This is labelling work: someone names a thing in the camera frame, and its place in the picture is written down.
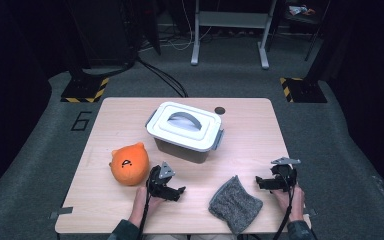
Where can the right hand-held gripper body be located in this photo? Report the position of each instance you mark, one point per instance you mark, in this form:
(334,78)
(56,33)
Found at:
(285,176)

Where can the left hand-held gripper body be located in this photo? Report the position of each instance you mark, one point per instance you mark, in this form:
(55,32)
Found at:
(158,183)

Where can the orange plush toy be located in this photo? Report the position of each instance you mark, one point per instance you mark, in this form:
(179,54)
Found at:
(130,166)

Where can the grey fluffy cloth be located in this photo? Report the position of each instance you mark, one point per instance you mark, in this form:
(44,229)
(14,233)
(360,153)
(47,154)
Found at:
(235,205)

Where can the grey plastic storage box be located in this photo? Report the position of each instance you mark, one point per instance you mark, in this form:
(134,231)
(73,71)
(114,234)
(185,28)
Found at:
(183,154)

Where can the grey lidded plastic box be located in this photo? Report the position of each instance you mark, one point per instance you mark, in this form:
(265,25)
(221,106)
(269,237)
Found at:
(161,128)

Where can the person's left hand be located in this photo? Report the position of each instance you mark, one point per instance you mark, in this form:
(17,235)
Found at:
(141,208)

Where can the person's right hand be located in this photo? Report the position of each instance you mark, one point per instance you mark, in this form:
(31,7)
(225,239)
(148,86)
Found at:
(295,205)

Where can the grey tape strip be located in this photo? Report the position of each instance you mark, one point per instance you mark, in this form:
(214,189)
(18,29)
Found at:
(61,212)
(310,212)

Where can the black round table grommet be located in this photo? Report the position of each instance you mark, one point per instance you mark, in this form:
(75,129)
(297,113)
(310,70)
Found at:
(220,110)

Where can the black stand base yellow stripes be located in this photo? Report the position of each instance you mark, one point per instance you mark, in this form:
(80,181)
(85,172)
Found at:
(83,90)
(305,90)

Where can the black metal rack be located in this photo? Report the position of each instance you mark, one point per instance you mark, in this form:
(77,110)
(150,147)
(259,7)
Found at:
(313,43)

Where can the black cabinet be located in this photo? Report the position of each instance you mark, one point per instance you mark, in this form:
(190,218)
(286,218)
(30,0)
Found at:
(103,30)

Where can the colourful small items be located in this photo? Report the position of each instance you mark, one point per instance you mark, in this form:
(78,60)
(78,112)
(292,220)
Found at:
(300,10)

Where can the white metal desk frame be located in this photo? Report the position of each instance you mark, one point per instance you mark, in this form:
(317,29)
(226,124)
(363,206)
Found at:
(233,20)

